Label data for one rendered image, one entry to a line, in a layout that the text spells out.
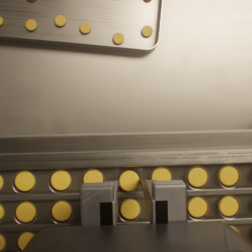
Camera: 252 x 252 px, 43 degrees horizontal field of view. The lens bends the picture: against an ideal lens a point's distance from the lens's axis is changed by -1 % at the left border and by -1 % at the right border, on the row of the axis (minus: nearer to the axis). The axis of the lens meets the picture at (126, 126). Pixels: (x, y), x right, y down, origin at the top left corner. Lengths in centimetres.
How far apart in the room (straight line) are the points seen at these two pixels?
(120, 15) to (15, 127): 15
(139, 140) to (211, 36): 19
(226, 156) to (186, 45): 18
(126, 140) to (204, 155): 4
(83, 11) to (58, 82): 7
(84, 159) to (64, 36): 19
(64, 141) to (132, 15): 19
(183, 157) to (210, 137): 2
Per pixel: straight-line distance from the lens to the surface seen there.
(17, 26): 35
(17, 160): 18
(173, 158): 18
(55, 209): 19
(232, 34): 36
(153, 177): 18
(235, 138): 19
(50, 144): 18
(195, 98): 34
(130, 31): 34
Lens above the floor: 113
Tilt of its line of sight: 88 degrees down
